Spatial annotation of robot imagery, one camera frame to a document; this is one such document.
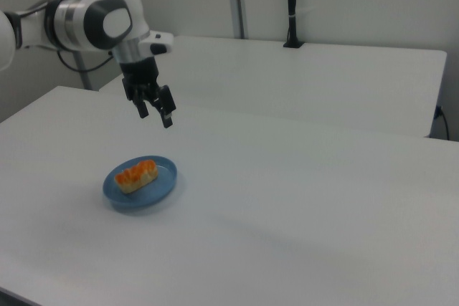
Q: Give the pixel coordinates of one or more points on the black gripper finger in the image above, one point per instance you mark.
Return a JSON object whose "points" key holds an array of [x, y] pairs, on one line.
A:
{"points": [[142, 109], [167, 119]]}

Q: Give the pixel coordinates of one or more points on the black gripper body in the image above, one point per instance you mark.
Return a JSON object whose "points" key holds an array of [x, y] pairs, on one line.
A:
{"points": [[140, 71]]}

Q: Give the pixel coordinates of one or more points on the orange-topped bread loaf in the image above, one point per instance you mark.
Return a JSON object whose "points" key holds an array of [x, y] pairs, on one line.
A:
{"points": [[136, 177]]}

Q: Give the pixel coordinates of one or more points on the blue round plate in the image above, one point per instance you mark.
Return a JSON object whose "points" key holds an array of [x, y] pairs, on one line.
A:
{"points": [[159, 187]]}

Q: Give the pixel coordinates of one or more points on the white side table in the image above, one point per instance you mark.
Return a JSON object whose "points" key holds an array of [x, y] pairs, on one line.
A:
{"points": [[322, 87]]}

